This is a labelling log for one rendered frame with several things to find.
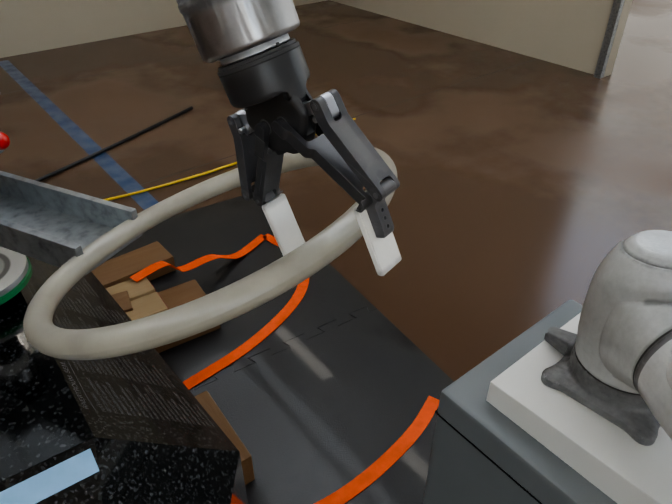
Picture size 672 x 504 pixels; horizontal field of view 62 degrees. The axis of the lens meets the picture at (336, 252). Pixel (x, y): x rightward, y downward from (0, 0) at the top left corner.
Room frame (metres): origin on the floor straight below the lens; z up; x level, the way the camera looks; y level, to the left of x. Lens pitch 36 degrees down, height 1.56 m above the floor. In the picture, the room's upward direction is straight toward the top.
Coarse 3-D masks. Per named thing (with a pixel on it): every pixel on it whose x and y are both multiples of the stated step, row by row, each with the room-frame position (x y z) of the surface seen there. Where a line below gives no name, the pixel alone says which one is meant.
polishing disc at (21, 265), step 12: (0, 252) 0.98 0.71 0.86; (12, 252) 0.98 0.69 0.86; (0, 264) 0.93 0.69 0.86; (12, 264) 0.93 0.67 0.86; (24, 264) 0.93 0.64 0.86; (0, 276) 0.89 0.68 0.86; (12, 276) 0.89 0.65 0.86; (24, 276) 0.91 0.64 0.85; (0, 288) 0.85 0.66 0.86; (12, 288) 0.87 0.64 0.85
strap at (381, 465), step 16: (256, 240) 2.24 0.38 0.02; (272, 240) 2.24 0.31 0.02; (208, 256) 1.98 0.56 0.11; (224, 256) 2.05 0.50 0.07; (240, 256) 2.10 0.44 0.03; (144, 272) 1.73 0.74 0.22; (304, 288) 1.88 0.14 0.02; (288, 304) 1.77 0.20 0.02; (272, 320) 1.68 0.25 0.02; (256, 336) 1.58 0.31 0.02; (240, 352) 1.50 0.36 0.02; (208, 368) 1.42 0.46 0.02; (192, 384) 1.34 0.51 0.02; (432, 400) 1.27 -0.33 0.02; (432, 416) 1.21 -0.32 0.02; (416, 432) 1.14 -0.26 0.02; (400, 448) 1.08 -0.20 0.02; (384, 464) 1.03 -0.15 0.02; (352, 480) 0.97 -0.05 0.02; (368, 480) 0.97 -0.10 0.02; (336, 496) 0.92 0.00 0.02; (352, 496) 0.92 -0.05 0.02
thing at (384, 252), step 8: (360, 216) 0.41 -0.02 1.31; (368, 216) 0.42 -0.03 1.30; (360, 224) 0.41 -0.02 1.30; (368, 224) 0.41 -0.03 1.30; (368, 232) 0.41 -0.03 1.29; (392, 232) 0.43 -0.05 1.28; (368, 240) 0.41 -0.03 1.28; (376, 240) 0.41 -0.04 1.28; (384, 240) 0.42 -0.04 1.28; (392, 240) 0.42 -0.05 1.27; (368, 248) 0.41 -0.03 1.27; (376, 248) 0.41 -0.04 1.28; (384, 248) 0.41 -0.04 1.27; (392, 248) 0.42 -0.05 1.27; (376, 256) 0.40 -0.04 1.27; (384, 256) 0.41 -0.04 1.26; (392, 256) 0.41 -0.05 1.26; (400, 256) 0.42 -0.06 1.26; (376, 264) 0.40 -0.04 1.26; (384, 264) 0.41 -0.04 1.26; (392, 264) 0.41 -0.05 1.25; (384, 272) 0.40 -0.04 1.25
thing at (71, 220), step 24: (0, 192) 0.89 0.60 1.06; (24, 192) 0.86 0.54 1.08; (48, 192) 0.83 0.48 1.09; (72, 192) 0.81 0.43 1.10; (0, 216) 0.81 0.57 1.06; (24, 216) 0.81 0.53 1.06; (48, 216) 0.81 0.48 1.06; (72, 216) 0.80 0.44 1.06; (96, 216) 0.78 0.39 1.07; (120, 216) 0.75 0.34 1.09; (0, 240) 0.72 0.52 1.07; (24, 240) 0.69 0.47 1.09; (48, 240) 0.67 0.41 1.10; (72, 240) 0.73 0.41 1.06
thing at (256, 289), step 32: (288, 160) 0.81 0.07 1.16; (384, 160) 0.62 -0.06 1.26; (192, 192) 0.80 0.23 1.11; (224, 192) 0.82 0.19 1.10; (128, 224) 0.73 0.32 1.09; (352, 224) 0.47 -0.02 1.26; (96, 256) 0.66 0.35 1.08; (288, 256) 0.42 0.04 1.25; (320, 256) 0.43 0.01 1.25; (64, 288) 0.57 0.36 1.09; (224, 288) 0.40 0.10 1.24; (256, 288) 0.39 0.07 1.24; (288, 288) 0.40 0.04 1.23; (32, 320) 0.46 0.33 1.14; (160, 320) 0.37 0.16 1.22; (192, 320) 0.37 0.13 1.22; (224, 320) 0.38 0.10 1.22; (64, 352) 0.38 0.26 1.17; (96, 352) 0.37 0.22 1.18; (128, 352) 0.37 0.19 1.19
